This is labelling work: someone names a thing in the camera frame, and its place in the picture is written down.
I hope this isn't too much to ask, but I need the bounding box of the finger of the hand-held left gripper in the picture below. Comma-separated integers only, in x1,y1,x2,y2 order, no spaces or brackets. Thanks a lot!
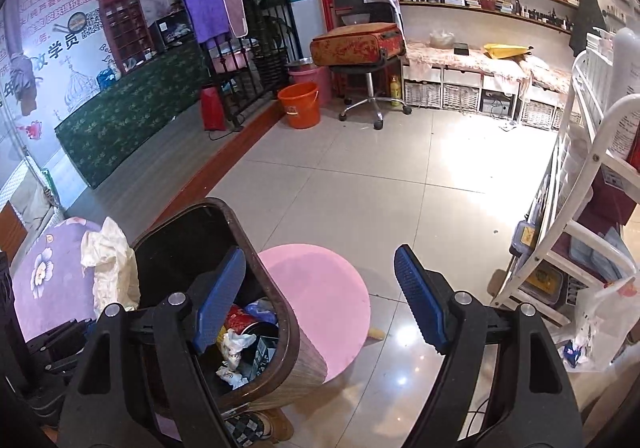
25,319,99,365

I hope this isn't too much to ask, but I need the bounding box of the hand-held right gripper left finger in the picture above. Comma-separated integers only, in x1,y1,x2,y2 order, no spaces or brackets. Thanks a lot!
59,246,247,448

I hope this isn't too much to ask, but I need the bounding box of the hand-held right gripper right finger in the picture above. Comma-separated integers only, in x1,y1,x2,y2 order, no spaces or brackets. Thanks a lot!
394,244,583,448

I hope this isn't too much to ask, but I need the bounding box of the purple white plastic bag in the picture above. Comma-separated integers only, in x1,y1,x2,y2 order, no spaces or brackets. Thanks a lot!
243,297,277,325

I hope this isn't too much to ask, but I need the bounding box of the white tissue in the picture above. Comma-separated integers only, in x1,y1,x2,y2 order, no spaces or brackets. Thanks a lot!
215,327,258,390
79,216,143,312

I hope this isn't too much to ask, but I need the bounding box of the green drink carton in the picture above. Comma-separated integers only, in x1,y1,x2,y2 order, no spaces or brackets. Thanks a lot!
248,335,279,377

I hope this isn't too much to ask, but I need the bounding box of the black trash bin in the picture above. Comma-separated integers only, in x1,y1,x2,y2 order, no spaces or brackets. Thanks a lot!
130,197,329,430

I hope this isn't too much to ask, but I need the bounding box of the purple floral blanket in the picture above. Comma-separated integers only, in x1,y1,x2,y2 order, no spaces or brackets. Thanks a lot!
10,216,107,345

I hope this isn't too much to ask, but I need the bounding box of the pink round stool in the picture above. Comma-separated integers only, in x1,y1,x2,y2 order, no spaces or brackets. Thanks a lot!
257,243,387,385

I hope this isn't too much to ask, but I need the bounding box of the checkered slipper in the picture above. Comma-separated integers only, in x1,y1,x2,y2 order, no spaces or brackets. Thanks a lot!
224,407,297,444

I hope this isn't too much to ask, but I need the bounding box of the clear plastic bag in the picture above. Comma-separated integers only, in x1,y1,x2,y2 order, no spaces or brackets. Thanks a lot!
564,274,640,375

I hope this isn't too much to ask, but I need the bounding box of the red bag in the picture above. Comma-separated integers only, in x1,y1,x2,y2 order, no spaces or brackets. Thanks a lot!
200,83,228,132

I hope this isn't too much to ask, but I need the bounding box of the white metal rack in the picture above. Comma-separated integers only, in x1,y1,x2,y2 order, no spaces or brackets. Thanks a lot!
489,49,640,330

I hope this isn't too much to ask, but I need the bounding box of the green patterned counter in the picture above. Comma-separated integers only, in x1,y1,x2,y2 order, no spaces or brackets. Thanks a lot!
53,37,214,191

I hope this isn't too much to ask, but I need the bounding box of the black swivel stool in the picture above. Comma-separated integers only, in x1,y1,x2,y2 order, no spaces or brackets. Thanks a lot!
329,58,414,131

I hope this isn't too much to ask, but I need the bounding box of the orange bucket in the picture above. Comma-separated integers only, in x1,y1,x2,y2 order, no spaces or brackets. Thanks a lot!
277,81,322,131

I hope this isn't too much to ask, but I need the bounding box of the lace covered bench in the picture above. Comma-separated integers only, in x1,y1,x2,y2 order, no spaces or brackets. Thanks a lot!
401,39,584,132

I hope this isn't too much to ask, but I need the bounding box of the pink basin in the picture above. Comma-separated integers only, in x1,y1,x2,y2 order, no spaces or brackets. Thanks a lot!
287,57,332,105

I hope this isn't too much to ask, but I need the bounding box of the black metal rack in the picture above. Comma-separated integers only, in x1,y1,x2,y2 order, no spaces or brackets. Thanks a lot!
206,2,302,127

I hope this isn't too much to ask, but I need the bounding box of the blue white bag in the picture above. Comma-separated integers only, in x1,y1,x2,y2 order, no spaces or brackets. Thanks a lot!
94,60,122,92

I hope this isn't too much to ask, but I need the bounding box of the orange suitcase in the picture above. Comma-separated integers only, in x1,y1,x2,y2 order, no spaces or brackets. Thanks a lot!
309,21,408,67

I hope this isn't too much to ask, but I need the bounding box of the yellow bag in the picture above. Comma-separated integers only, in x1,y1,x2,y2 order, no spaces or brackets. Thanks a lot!
482,42,534,61

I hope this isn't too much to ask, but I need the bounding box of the black display box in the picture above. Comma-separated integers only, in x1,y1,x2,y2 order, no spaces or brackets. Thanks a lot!
148,10,194,52

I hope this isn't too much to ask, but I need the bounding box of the purple towel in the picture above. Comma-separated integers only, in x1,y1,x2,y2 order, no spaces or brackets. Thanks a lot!
182,0,234,45

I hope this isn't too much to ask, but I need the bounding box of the white bottle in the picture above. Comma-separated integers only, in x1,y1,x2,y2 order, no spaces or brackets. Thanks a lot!
606,26,640,162

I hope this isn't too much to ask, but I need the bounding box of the red telephone booth cabinet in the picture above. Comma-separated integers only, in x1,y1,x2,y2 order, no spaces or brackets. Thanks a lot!
97,0,155,75

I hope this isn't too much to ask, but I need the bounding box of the pink towel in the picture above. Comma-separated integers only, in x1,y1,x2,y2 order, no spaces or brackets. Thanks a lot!
219,0,250,39

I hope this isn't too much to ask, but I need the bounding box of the large wall poster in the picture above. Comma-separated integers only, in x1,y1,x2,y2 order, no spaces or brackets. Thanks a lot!
0,0,167,181

